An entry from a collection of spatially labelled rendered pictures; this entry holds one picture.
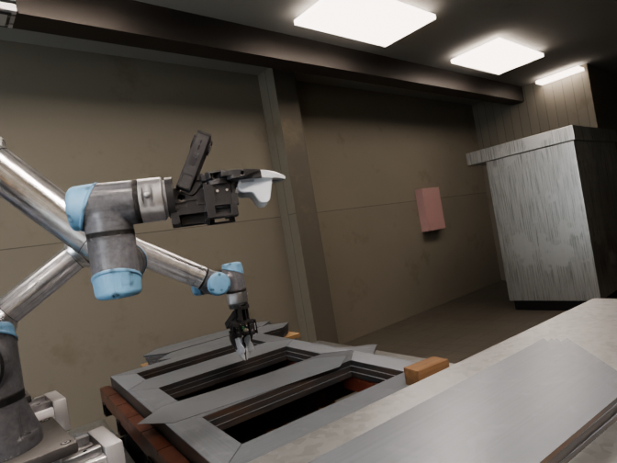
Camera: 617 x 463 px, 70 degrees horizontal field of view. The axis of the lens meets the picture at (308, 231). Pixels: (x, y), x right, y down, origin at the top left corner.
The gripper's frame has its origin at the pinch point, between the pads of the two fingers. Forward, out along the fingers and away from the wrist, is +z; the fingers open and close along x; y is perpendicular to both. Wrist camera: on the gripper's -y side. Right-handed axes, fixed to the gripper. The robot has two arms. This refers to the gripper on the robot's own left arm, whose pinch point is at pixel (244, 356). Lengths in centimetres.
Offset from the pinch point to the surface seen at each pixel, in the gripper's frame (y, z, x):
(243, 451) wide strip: 58, 6, -30
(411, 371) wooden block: 65, 1, 20
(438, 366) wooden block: 68, 2, 27
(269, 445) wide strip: 60, 6, -24
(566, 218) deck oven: -93, -13, 453
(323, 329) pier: -241, 61, 203
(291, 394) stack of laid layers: 27.8, 9.2, 1.6
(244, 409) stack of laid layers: 27.8, 8.0, -15.1
